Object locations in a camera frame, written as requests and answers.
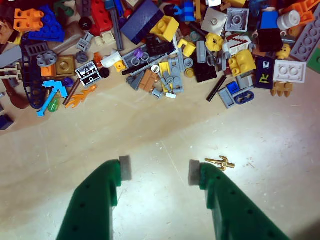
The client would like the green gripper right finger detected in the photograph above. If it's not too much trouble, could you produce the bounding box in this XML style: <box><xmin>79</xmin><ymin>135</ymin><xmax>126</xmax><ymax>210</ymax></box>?
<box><xmin>188</xmin><ymin>159</ymin><xmax>291</xmax><ymax>240</ymax></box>

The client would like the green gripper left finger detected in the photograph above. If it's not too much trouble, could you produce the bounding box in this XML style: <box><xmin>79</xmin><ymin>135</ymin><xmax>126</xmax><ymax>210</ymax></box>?
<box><xmin>56</xmin><ymin>155</ymin><xmax>133</xmax><ymax>240</ymax></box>

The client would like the small gold lego weapon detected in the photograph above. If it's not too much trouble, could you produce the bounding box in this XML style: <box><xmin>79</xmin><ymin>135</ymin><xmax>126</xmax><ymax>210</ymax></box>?
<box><xmin>204</xmin><ymin>155</ymin><xmax>236</xmax><ymax>172</ymax></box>

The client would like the transparent green lego stud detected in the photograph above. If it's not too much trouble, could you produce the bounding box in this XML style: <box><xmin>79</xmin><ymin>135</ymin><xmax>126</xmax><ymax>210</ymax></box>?
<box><xmin>47</xmin><ymin>97</ymin><xmax>61</xmax><ymax>113</ymax></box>

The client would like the orange lego flame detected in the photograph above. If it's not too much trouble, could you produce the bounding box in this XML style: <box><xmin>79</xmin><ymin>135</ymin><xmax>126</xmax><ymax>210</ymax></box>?
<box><xmin>64</xmin><ymin>84</ymin><xmax>98</xmax><ymax>109</ymax></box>

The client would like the small grey lego tile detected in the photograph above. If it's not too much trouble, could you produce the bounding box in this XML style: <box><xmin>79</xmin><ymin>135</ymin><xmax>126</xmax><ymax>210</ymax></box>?
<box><xmin>217</xmin><ymin>87</ymin><xmax>237</xmax><ymax>110</ymax></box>

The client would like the dark blue lego technic connector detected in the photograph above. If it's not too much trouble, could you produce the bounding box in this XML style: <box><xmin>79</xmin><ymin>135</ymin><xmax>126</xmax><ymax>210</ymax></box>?
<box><xmin>233</xmin><ymin>90</ymin><xmax>255</xmax><ymax>106</ymax></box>

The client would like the dark blue lego brick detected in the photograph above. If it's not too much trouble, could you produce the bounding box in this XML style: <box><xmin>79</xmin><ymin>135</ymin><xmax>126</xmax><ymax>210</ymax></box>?
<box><xmin>0</xmin><ymin>114</ymin><xmax>15</xmax><ymax>131</ymax></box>

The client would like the dark blue lego lattice piece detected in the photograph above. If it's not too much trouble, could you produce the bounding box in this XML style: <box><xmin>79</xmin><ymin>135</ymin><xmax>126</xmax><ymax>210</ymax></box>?
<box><xmin>21</xmin><ymin>33</ymin><xmax>51</xmax><ymax>110</ymax></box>

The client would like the light blue lego pickaxe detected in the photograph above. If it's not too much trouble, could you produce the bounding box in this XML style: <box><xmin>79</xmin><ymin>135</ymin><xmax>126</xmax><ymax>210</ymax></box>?
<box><xmin>36</xmin><ymin>79</ymin><xmax>69</xmax><ymax>118</ymax></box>

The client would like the small blue lego brick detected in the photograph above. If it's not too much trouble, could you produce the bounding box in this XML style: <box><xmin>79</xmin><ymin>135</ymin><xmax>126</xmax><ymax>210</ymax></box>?
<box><xmin>226</xmin><ymin>81</ymin><xmax>238</xmax><ymax>95</ymax></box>

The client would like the thin black lego bar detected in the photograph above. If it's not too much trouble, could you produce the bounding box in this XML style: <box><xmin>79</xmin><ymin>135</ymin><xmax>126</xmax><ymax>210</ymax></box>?
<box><xmin>206</xmin><ymin>74</ymin><xmax>228</xmax><ymax>103</ymax></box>

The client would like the small grey lego cylinder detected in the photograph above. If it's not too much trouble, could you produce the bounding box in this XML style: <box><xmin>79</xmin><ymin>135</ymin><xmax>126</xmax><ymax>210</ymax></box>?
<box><xmin>151</xmin><ymin>87</ymin><xmax>165</xmax><ymax>100</ymax></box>

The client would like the grey printed lego tile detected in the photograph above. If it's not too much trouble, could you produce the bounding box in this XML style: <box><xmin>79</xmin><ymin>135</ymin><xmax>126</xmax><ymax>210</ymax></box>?
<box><xmin>74</xmin><ymin>60</ymin><xmax>102</xmax><ymax>88</ymax></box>

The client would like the brown curved lego piece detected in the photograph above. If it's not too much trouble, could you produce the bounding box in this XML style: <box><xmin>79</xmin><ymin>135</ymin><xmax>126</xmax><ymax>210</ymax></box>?
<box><xmin>1</xmin><ymin>78</ymin><xmax>31</xmax><ymax>110</ymax></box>

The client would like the grey flat lego tile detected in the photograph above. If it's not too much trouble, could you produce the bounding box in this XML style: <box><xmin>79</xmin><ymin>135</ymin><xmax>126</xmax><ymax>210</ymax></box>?
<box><xmin>236</xmin><ymin>73</ymin><xmax>255</xmax><ymax>90</ymax></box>

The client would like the gold lego teeth piece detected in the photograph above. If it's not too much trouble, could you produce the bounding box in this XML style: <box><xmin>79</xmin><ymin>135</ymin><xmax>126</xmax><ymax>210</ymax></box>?
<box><xmin>270</xmin><ymin>81</ymin><xmax>294</xmax><ymax>98</ymax></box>

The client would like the tan brown lego piece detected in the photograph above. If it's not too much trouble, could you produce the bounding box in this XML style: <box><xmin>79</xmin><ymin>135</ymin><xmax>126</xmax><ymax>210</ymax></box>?
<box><xmin>138</xmin><ymin>69</ymin><xmax>161</xmax><ymax>93</ymax></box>

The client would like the small orange lego brick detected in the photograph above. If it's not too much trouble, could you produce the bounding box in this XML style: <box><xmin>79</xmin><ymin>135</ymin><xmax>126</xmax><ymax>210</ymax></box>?
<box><xmin>40</xmin><ymin>64</ymin><xmax>57</xmax><ymax>78</ymax></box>

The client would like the olive gold lego plate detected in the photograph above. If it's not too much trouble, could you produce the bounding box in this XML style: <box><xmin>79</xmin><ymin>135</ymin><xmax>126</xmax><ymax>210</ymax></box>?
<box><xmin>55</xmin><ymin>54</ymin><xmax>77</xmax><ymax>77</ymax></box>

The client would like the black lego plate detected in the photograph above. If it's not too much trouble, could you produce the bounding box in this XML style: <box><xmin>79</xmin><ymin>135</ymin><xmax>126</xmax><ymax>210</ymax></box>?
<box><xmin>192</xmin><ymin>62</ymin><xmax>218</xmax><ymax>83</ymax></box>

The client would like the dark blue printed lego tile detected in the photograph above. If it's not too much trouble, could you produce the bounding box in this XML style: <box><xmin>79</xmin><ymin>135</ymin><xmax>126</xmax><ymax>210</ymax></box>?
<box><xmin>254</xmin><ymin>56</ymin><xmax>276</xmax><ymax>90</ymax></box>

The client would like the white square lego plate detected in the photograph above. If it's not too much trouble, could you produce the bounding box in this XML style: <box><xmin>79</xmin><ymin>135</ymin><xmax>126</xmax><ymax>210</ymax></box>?
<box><xmin>272</xmin><ymin>59</ymin><xmax>308</xmax><ymax>84</ymax></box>

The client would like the yellow lego slope brick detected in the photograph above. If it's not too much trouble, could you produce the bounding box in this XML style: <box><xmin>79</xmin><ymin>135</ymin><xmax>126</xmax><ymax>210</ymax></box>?
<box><xmin>228</xmin><ymin>49</ymin><xmax>258</xmax><ymax>77</ymax></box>

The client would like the narrow yellow lego plate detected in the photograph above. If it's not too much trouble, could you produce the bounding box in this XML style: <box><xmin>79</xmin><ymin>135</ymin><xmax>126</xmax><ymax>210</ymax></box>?
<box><xmin>158</xmin><ymin>61</ymin><xmax>173</xmax><ymax>93</ymax></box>

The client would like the grey round lego plate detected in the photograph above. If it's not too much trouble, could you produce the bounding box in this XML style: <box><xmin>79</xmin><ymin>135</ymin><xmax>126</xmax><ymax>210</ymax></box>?
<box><xmin>36</xmin><ymin>50</ymin><xmax>58</xmax><ymax>67</ymax></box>

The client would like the grey lego clip plate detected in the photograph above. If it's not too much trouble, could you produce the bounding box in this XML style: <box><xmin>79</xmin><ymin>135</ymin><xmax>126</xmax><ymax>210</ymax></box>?
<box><xmin>163</xmin><ymin>53</ymin><xmax>187</xmax><ymax>95</ymax></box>

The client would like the grey lego technic connector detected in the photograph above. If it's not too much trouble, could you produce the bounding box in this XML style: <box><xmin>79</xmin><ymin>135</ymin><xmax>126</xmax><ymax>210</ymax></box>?
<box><xmin>75</xmin><ymin>31</ymin><xmax>95</xmax><ymax>53</ymax></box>

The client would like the yellow lego minifigure head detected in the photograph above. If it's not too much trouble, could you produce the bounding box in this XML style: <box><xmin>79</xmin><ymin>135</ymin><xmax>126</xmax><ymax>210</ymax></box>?
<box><xmin>276</xmin><ymin>43</ymin><xmax>292</xmax><ymax>60</ymax></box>

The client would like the yellow curved lego piece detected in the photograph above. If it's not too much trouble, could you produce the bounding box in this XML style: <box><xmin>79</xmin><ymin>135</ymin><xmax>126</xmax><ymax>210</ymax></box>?
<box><xmin>177</xmin><ymin>38</ymin><xmax>197</xmax><ymax>58</ymax></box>

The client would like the green lego plate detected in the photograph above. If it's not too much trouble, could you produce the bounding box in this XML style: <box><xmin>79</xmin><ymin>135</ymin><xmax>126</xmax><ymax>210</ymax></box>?
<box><xmin>306</xmin><ymin>48</ymin><xmax>320</xmax><ymax>75</ymax></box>

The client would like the yellow lego hair piece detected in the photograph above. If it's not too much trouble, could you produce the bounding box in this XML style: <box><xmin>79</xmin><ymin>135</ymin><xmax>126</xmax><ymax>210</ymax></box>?
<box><xmin>204</xmin><ymin>32</ymin><xmax>225</xmax><ymax>53</ymax></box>

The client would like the blue lego wedge plate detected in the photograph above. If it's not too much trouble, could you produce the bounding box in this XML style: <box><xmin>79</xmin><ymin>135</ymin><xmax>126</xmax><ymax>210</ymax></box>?
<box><xmin>27</xmin><ymin>4</ymin><xmax>66</xmax><ymax>43</ymax></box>

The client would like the long grey lego bar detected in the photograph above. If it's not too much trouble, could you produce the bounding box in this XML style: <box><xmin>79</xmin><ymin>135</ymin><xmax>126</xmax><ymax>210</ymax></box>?
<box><xmin>109</xmin><ymin>7</ymin><xmax>125</xmax><ymax>52</ymax></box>

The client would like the light grey long lego plate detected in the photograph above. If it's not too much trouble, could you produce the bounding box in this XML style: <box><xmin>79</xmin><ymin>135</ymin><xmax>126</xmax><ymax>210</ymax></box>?
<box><xmin>289</xmin><ymin>4</ymin><xmax>320</xmax><ymax>62</ymax></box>

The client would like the black round lego piece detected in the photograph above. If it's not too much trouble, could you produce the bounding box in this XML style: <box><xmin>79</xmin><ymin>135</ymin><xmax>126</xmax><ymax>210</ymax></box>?
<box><xmin>78</xmin><ymin>16</ymin><xmax>94</xmax><ymax>32</ymax></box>

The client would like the grey upturned lego plate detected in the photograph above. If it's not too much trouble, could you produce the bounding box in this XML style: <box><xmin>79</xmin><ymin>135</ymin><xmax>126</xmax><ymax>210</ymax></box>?
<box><xmin>225</xmin><ymin>7</ymin><xmax>250</xmax><ymax>33</ymax></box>

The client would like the silver square lego tile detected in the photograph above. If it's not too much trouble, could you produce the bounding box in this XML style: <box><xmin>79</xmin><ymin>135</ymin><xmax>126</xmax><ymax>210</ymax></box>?
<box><xmin>200</xmin><ymin>6</ymin><xmax>228</xmax><ymax>37</ymax></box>

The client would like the large dark blue lego slope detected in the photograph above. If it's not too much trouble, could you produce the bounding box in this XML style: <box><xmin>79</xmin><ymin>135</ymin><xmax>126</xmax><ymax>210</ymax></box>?
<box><xmin>119</xmin><ymin>2</ymin><xmax>166</xmax><ymax>46</ymax></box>

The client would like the yellow square lego brick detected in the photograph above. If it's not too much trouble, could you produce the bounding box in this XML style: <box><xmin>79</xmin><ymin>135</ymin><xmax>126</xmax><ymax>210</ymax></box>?
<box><xmin>149</xmin><ymin>15</ymin><xmax>180</xmax><ymax>43</ymax></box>

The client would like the red lego brick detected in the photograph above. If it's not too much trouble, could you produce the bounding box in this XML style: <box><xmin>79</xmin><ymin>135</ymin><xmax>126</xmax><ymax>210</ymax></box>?
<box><xmin>89</xmin><ymin>0</ymin><xmax>113</xmax><ymax>36</ymax></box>

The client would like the blue lego minifigure torso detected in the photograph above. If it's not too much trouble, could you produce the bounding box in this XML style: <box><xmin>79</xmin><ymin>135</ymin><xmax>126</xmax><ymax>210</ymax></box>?
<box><xmin>259</xmin><ymin>9</ymin><xmax>280</xmax><ymax>31</ymax></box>

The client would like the light grey lego cylinder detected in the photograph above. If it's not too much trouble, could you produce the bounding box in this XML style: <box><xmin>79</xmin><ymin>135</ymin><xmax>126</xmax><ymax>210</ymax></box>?
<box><xmin>276</xmin><ymin>9</ymin><xmax>301</xmax><ymax>31</ymax></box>

